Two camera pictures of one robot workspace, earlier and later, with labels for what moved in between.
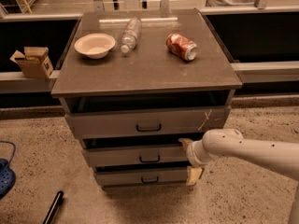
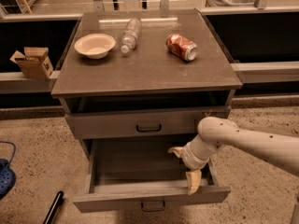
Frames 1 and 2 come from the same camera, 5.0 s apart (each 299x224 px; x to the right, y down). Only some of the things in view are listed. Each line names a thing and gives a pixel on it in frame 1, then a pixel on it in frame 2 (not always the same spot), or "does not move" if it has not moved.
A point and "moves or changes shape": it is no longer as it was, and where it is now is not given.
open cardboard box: (34, 63) does not move
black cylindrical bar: (54, 207) does not move
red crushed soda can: (181, 46) does not move
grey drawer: (135, 156) moves or changes shape
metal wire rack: (22, 7) does not move
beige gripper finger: (185, 142) to (177, 149)
